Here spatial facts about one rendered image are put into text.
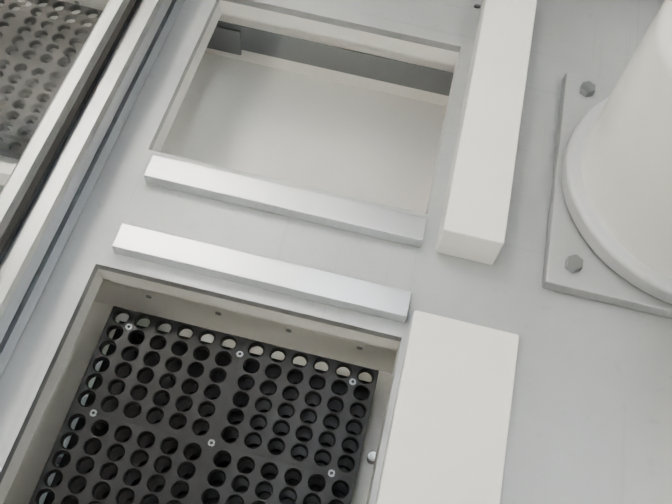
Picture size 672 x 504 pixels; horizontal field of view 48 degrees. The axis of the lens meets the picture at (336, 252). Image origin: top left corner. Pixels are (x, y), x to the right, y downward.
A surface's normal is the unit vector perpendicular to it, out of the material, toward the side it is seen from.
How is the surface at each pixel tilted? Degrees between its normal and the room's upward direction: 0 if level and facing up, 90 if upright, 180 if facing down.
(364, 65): 90
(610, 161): 90
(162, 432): 0
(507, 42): 0
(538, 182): 0
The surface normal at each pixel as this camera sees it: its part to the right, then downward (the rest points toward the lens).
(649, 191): -0.81, 0.47
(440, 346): 0.07, -0.50
